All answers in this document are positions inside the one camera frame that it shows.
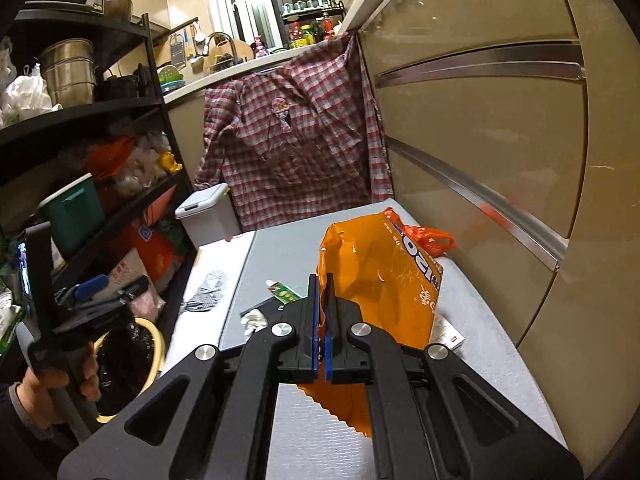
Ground white tissue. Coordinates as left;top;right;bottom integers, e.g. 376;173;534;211
241;309;268;339

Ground green white tube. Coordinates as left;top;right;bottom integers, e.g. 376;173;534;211
266;280;302;304

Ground orange plastic bag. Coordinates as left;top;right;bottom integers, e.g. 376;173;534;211
303;207;456;437

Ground white milk carton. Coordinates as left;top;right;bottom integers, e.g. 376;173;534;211
430;312;464;351

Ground black trash bag liner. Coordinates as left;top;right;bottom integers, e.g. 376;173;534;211
96;323;154;417

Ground yellow round trash bin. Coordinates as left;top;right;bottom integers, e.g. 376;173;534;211
94;318;165;425

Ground white lidded trash can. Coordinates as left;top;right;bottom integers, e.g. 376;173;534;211
175;183;242;247

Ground person's left hand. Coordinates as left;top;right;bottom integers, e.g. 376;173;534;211
15;342;101;430

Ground pink white sack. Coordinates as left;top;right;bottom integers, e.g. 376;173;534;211
96;248;165;322

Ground teal plastic storage box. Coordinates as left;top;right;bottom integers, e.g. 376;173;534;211
38;172;104;255

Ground grey checked cloth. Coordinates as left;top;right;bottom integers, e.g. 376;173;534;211
180;273;224;313

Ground orange rice bag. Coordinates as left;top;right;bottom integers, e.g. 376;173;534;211
108;185;182;292

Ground black metal shelf rack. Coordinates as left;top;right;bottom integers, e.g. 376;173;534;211
0;6;198;340

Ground red bag on shelf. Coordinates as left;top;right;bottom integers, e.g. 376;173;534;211
86;136;134;182

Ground yellow bag on shelf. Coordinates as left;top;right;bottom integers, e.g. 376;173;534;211
157;150;183;174

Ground red plaid shirt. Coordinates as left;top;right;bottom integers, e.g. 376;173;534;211
194;35;394;231

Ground white plastic bag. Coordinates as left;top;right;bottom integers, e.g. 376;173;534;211
0;36;63;128

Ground stacked steel pots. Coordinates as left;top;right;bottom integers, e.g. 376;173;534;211
39;38;96;108

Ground chrome faucet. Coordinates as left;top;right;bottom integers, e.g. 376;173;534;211
203;32;241;73

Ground pink soap bottle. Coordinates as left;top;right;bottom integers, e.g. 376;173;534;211
253;36;269;58

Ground wooden cutting board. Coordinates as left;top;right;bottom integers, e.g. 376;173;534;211
204;38;254;75

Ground black spice rack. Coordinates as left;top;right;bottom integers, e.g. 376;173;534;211
281;0;346;49

